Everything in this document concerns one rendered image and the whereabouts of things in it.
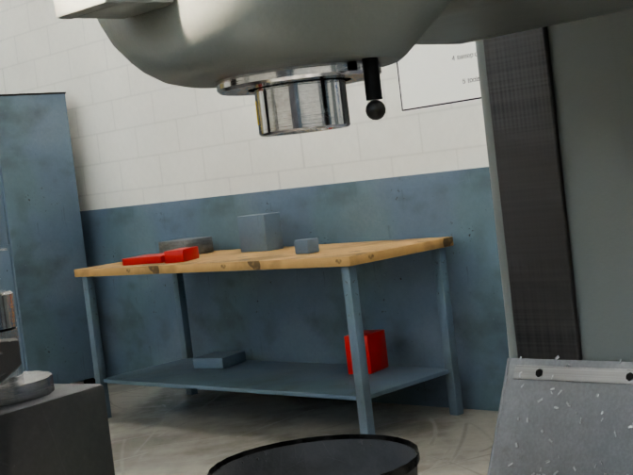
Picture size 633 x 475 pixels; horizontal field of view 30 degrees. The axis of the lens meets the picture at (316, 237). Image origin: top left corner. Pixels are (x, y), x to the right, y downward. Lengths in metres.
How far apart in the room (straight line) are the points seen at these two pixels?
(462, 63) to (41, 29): 3.68
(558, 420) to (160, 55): 0.52
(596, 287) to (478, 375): 5.02
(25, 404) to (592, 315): 0.44
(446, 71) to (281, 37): 5.36
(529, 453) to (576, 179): 0.22
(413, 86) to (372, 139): 0.40
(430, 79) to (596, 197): 5.03
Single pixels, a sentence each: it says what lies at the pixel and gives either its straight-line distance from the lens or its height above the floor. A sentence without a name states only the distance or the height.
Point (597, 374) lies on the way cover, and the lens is 0.96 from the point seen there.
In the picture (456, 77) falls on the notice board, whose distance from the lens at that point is 5.86.
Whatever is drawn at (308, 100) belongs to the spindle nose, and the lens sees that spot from 0.59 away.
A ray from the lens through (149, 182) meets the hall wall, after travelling 7.67.
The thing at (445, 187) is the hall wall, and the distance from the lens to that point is 5.92.
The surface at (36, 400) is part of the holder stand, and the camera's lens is 0.93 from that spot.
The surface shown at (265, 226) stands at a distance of 6.38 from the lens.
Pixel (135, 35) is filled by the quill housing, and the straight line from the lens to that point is 0.57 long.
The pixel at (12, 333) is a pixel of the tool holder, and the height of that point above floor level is 1.16.
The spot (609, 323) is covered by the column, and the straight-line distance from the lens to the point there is 0.96.
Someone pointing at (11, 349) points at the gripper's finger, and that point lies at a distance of 0.84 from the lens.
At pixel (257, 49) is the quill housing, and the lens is 0.54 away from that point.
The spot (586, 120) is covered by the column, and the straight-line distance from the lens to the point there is 0.95.
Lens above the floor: 1.26
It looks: 3 degrees down
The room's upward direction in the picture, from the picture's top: 7 degrees counter-clockwise
